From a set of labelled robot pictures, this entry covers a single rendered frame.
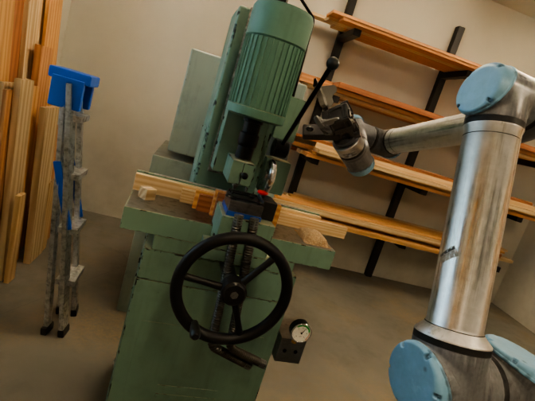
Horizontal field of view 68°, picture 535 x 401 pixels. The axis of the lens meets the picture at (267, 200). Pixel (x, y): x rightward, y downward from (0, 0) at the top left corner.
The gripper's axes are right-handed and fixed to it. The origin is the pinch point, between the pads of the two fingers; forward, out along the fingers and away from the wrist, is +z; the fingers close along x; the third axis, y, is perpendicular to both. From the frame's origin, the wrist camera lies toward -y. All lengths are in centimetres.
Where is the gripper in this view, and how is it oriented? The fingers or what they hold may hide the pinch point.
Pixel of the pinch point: (312, 96)
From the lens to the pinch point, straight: 114.2
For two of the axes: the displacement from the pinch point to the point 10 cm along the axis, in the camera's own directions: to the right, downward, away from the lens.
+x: -0.5, 8.4, -5.4
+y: 8.7, -2.3, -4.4
